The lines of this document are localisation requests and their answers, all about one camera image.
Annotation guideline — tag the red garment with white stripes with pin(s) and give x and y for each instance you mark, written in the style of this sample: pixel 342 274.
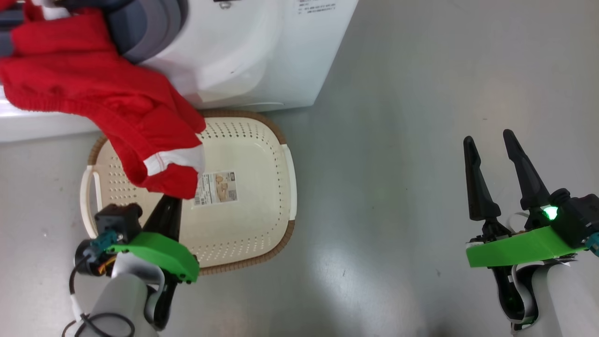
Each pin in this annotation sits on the red garment with white stripes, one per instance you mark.
pixel 84 79

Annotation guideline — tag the teal right camera connector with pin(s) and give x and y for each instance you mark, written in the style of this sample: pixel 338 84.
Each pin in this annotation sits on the teal right camera connector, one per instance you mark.
pixel 594 244

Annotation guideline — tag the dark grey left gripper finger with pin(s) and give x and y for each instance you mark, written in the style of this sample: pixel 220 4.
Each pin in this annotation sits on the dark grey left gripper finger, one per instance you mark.
pixel 173 220
pixel 155 220

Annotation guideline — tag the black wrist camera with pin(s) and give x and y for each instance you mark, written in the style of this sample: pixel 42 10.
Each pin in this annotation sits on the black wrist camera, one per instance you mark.
pixel 575 220
pixel 119 219

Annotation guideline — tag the teal left camera connector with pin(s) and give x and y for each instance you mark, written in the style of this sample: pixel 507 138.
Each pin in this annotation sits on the teal left camera connector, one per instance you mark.
pixel 105 242

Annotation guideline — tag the cream perforated laundry basket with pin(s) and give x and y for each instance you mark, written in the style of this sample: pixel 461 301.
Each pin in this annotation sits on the cream perforated laundry basket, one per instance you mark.
pixel 243 154

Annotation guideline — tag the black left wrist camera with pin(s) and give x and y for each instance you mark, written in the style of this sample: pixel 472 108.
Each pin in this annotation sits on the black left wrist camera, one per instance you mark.
pixel 119 219

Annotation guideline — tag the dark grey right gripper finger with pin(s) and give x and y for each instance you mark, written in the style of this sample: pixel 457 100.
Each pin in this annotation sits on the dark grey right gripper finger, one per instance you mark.
pixel 531 187
pixel 479 196

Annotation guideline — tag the white front-load washing machine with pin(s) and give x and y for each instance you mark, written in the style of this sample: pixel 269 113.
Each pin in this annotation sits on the white front-load washing machine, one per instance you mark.
pixel 257 47

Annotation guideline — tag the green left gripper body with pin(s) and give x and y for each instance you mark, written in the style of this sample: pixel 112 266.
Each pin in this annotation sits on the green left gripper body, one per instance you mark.
pixel 164 252

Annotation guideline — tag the paper label sticker in basket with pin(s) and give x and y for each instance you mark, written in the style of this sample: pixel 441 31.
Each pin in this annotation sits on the paper label sticker in basket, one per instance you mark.
pixel 216 188

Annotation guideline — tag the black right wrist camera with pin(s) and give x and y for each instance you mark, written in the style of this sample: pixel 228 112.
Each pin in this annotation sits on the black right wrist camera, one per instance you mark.
pixel 575 220

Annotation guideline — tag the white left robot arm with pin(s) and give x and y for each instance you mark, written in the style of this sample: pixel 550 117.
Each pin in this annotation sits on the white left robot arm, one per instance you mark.
pixel 117 299

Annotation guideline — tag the teal camera connector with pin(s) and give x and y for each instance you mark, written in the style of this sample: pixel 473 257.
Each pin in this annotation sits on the teal camera connector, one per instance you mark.
pixel 105 242
pixel 594 244

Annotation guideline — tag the grey-blue rubber door gasket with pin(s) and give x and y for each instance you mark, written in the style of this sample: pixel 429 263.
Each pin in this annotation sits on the grey-blue rubber door gasket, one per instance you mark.
pixel 149 23

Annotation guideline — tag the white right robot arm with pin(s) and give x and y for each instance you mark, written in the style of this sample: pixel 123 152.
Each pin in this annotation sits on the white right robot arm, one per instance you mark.
pixel 561 299

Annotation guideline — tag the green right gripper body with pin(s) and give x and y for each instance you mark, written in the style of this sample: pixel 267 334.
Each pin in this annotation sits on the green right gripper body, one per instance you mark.
pixel 519 248

